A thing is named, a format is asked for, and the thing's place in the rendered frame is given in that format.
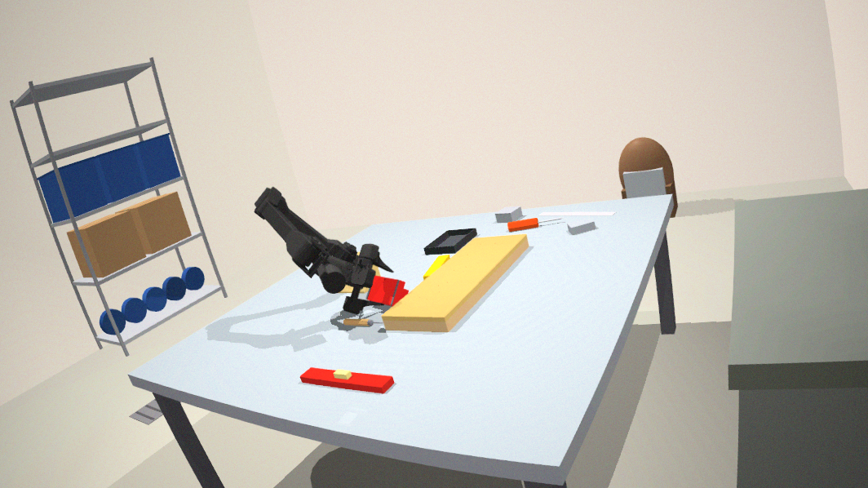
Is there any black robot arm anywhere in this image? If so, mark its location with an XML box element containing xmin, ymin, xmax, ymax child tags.
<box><xmin>254</xmin><ymin>186</ymin><xmax>376</xmax><ymax>294</ymax></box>

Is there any red flat bar with yellow block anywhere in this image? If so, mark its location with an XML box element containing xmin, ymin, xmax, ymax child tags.
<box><xmin>300</xmin><ymin>367</ymin><xmax>394</xmax><ymax>394</ymax></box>

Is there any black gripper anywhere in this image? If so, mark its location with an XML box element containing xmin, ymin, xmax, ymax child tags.
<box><xmin>341</xmin><ymin>244</ymin><xmax>394</xmax><ymax>314</ymax></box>

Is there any orange hexagonal rod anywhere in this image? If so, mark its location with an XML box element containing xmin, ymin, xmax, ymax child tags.
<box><xmin>507</xmin><ymin>218</ymin><xmax>563</xmax><ymax>232</ymax></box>

